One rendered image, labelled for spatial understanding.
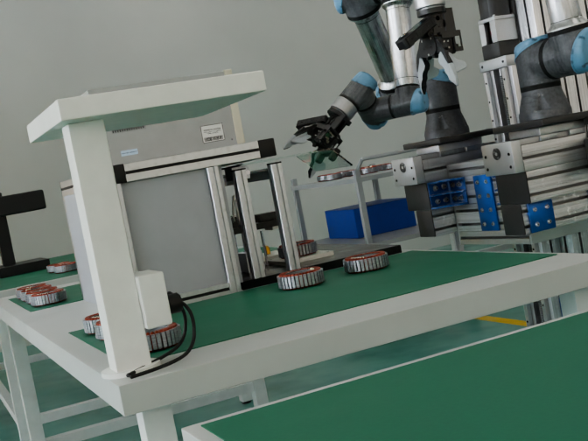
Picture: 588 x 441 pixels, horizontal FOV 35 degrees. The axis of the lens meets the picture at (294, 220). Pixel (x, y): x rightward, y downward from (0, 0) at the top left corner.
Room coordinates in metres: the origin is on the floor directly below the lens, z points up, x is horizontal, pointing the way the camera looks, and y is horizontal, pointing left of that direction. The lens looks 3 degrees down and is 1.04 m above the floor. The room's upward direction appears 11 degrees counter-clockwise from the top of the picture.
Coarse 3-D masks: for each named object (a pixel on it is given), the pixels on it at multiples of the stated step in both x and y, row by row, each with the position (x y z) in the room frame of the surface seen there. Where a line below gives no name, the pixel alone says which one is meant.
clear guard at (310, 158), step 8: (304, 152) 2.53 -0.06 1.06; (312, 152) 2.54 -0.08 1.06; (320, 152) 2.63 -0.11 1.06; (328, 152) 2.59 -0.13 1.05; (336, 152) 2.57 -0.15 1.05; (264, 160) 2.49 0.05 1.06; (272, 160) 2.59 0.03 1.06; (304, 160) 2.77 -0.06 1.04; (312, 160) 2.73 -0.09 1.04; (320, 160) 2.69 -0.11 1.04; (328, 160) 2.65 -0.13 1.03; (336, 160) 2.62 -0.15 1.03; (344, 160) 2.58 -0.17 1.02; (224, 168) 2.58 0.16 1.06; (312, 168) 2.80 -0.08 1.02; (320, 168) 2.75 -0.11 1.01; (328, 168) 2.71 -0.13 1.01
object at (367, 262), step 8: (352, 256) 2.32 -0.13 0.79; (360, 256) 2.33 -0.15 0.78; (368, 256) 2.25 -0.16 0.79; (376, 256) 2.25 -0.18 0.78; (384, 256) 2.26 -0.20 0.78; (344, 264) 2.28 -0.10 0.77; (352, 264) 2.26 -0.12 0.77; (360, 264) 2.24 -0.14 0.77; (368, 264) 2.25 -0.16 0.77; (376, 264) 2.25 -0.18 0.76; (384, 264) 2.26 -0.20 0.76; (352, 272) 2.27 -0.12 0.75; (360, 272) 2.25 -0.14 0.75
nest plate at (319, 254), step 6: (318, 252) 2.63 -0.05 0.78; (324, 252) 2.60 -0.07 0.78; (330, 252) 2.60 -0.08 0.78; (276, 258) 2.68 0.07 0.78; (300, 258) 2.56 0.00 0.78; (306, 258) 2.57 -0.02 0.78; (312, 258) 2.58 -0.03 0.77; (270, 264) 2.65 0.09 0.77; (276, 264) 2.60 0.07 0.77; (282, 264) 2.57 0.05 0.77
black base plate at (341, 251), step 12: (336, 252) 2.66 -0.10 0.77; (348, 252) 2.59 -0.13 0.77; (360, 252) 2.53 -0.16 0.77; (396, 252) 2.54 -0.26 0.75; (264, 264) 2.69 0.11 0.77; (300, 264) 2.51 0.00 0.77; (312, 264) 2.45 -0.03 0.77; (324, 264) 2.45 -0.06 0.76; (336, 264) 2.47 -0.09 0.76; (264, 276) 2.39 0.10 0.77
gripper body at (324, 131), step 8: (328, 112) 2.86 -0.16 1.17; (336, 112) 2.82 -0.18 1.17; (328, 120) 2.84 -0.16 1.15; (336, 120) 2.82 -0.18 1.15; (344, 120) 2.81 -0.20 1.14; (312, 128) 2.83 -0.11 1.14; (320, 128) 2.81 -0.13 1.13; (328, 128) 2.78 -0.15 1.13; (336, 128) 2.80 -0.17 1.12; (312, 136) 2.82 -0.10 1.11; (320, 136) 2.78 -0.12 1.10; (328, 136) 2.80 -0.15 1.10; (336, 136) 2.81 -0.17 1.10; (312, 144) 2.86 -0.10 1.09; (320, 144) 2.83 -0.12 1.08; (328, 144) 2.81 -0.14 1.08
